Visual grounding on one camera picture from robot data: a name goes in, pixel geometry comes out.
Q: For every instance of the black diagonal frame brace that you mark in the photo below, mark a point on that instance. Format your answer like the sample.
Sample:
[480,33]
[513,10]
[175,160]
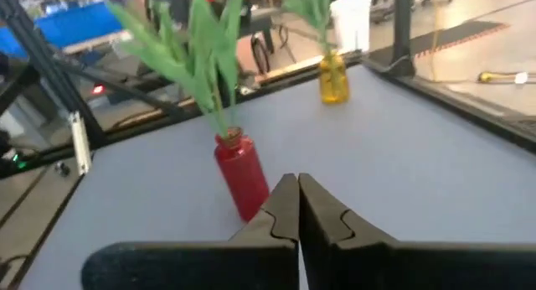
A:
[125,86]

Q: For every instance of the yellow ribbed glass vase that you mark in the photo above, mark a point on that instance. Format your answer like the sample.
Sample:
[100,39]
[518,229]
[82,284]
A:
[333,80]

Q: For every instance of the black floor stand pole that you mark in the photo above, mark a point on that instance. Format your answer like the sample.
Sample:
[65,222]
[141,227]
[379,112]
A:
[402,30]

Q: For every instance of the white round pillar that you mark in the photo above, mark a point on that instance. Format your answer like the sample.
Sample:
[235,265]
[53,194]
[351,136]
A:
[352,22]

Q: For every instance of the black frame strut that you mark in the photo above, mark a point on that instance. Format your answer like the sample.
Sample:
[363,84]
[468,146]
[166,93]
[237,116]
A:
[50,68]

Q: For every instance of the dark mat orange edge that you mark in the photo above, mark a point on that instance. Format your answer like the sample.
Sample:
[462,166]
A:
[460,34]

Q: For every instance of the blue tabletop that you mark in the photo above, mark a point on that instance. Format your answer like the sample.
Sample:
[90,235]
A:
[71,26]

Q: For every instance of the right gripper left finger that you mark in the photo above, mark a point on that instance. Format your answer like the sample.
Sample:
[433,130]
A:
[188,269]

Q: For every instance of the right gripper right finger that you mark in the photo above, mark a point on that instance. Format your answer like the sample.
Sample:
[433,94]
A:
[398,269]

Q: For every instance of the pale slotted bracket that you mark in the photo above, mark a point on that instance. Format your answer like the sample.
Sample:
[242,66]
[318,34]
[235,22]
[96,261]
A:
[79,143]

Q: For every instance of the red ribbed glass vase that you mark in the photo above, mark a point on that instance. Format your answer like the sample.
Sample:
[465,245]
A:
[243,177]

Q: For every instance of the red indicator light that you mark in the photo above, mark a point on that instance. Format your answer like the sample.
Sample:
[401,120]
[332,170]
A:
[98,89]

